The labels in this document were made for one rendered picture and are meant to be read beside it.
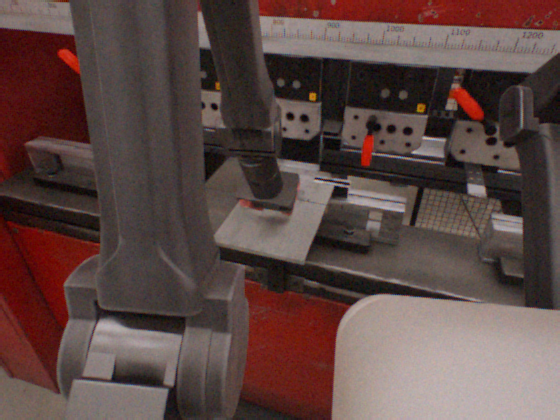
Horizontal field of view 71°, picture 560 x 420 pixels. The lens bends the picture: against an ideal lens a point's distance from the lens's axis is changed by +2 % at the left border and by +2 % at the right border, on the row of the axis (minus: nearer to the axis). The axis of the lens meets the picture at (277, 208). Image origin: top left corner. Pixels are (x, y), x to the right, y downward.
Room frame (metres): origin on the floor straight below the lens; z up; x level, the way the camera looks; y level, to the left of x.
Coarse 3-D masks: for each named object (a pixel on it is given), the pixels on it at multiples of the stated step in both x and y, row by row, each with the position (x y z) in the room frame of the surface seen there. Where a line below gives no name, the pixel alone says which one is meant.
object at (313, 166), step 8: (320, 136) 0.77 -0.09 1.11; (288, 144) 0.79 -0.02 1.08; (296, 144) 0.78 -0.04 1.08; (304, 144) 0.78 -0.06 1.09; (312, 144) 0.77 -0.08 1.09; (320, 144) 0.77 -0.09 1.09; (288, 152) 0.79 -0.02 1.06; (296, 152) 0.78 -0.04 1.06; (304, 152) 0.78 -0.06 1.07; (312, 152) 0.77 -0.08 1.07; (320, 152) 0.77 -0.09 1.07; (280, 160) 0.80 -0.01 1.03; (288, 160) 0.79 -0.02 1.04; (296, 160) 0.78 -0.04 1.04; (304, 160) 0.78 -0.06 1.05; (312, 160) 0.77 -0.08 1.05; (320, 160) 0.78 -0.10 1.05; (304, 168) 0.79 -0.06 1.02; (312, 168) 0.78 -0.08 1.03
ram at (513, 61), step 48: (48, 0) 0.92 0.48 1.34; (288, 0) 0.76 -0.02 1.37; (336, 0) 0.73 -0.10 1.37; (384, 0) 0.71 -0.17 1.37; (432, 0) 0.68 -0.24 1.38; (480, 0) 0.66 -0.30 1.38; (528, 0) 0.64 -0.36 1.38; (288, 48) 0.76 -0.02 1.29; (336, 48) 0.73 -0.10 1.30; (384, 48) 0.70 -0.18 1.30; (432, 48) 0.68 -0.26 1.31
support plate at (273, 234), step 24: (312, 192) 0.72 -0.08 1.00; (240, 216) 0.63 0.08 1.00; (264, 216) 0.63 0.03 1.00; (288, 216) 0.63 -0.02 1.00; (312, 216) 0.63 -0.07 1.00; (216, 240) 0.55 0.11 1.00; (240, 240) 0.55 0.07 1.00; (264, 240) 0.55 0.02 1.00; (288, 240) 0.55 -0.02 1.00; (312, 240) 0.56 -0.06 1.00
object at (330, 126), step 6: (324, 120) 1.04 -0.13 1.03; (330, 120) 1.04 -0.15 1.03; (324, 126) 0.99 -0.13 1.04; (330, 126) 1.00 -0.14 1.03; (336, 126) 0.99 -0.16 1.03; (342, 126) 1.02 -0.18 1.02; (324, 132) 0.97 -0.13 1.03; (330, 132) 0.96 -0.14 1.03; (336, 132) 0.96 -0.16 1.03; (324, 138) 0.96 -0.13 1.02; (330, 138) 0.95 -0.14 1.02; (336, 138) 0.95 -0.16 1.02; (342, 138) 0.96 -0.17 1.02; (324, 144) 0.95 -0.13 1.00; (330, 144) 0.95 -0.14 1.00; (336, 144) 0.95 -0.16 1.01; (342, 144) 0.97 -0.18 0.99; (336, 150) 0.95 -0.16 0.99
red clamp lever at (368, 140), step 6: (372, 120) 0.66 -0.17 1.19; (366, 126) 0.66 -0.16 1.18; (372, 126) 0.66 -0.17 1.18; (372, 132) 0.67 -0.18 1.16; (366, 138) 0.67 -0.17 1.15; (372, 138) 0.67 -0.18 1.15; (366, 144) 0.67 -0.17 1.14; (372, 144) 0.67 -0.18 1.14; (366, 150) 0.67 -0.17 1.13; (372, 150) 0.68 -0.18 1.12; (366, 156) 0.67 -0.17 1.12; (366, 162) 0.66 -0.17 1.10
